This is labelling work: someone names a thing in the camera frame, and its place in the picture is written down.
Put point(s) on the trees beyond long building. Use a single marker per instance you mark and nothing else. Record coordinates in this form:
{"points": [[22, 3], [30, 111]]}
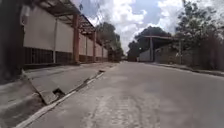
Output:
{"points": [[108, 38]]}

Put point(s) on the grey asphalt road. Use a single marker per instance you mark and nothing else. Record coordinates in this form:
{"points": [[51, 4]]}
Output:
{"points": [[140, 96]]}

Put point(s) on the large dark tree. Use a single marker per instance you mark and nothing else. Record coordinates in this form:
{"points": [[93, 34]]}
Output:
{"points": [[148, 38]]}

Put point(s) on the open shelter with flat roof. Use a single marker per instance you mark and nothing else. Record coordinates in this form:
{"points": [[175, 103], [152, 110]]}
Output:
{"points": [[156, 45]]}

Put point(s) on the grey concrete pavement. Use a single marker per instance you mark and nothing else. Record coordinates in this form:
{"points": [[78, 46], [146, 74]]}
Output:
{"points": [[50, 81]]}

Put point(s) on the long building with red pillars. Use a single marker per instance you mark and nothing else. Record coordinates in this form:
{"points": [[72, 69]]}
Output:
{"points": [[50, 36]]}

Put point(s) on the pale concrete kerb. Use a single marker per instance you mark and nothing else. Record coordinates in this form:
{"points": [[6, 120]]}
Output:
{"points": [[50, 107]]}

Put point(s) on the raised concrete verge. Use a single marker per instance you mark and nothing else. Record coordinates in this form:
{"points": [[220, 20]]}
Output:
{"points": [[190, 68]]}

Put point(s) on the tall leafy tree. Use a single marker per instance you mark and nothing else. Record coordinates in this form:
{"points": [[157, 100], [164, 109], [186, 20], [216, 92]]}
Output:
{"points": [[200, 23]]}

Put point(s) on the grey wall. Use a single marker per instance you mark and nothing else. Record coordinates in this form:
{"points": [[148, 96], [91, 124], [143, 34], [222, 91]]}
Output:
{"points": [[193, 55]]}

